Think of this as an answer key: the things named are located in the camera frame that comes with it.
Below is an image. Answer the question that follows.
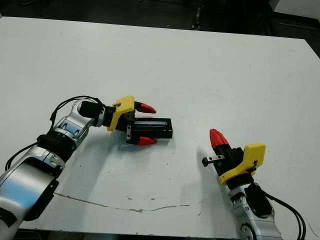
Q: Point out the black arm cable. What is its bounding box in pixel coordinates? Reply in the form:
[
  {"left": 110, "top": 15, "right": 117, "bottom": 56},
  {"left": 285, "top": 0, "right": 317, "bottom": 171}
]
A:
[
  {"left": 4, "top": 94, "right": 103, "bottom": 171},
  {"left": 262, "top": 192, "right": 307, "bottom": 240}
]

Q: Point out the black glossy box lid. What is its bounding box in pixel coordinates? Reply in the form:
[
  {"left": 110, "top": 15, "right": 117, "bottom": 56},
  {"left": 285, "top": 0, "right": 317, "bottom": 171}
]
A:
[{"left": 131, "top": 118, "right": 174, "bottom": 140}]

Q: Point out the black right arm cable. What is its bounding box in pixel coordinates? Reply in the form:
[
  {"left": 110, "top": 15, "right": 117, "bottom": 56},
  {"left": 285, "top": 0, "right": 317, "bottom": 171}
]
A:
[{"left": 262, "top": 192, "right": 307, "bottom": 240}]

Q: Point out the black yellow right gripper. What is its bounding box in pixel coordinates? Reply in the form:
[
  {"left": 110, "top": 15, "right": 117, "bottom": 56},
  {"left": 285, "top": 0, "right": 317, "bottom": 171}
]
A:
[{"left": 201, "top": 128, "right": 267, "bottom": 187}]

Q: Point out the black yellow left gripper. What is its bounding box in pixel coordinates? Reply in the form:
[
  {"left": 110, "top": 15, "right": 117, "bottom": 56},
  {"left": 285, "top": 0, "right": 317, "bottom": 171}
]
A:
[{"left": 106, "top": 94, "right": 158, "bottom": 146}]

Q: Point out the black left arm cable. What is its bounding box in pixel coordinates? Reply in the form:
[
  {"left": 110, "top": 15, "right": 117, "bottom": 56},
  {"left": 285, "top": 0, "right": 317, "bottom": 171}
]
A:
[{"left": 4, "top": 94, "right": 103, "bottom": 171}]

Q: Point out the white cabinet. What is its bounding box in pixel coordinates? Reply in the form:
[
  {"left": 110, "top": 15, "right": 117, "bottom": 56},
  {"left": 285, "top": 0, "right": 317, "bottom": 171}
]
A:
[{"left": 269, "top": 0, "right": 320, "bottom": 20}]

